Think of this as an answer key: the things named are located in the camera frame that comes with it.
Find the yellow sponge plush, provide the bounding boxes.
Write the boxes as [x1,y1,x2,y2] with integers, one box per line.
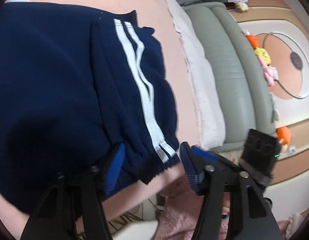
[254,47,272,65]

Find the grey leather headboard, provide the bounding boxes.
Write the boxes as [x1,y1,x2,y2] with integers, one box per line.
[184,2,276,152]

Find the light pink knit blanket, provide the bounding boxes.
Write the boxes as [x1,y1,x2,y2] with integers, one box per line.
[166,0,226,150]

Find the small yellow plush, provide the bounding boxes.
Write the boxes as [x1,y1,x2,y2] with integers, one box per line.
[235,2,249,12]

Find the orange plush lower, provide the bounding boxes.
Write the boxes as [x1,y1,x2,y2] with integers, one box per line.
[276,126,292,145]

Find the navy blue striped shorts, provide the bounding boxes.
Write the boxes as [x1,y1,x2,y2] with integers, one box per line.
[0,2,179,214]

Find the orange carrot plush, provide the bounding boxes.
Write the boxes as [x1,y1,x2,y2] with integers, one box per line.
[246,34,260,49]

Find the pink bed sheet mattress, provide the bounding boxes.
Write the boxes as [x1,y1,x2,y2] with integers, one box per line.
[0,0,198,239]

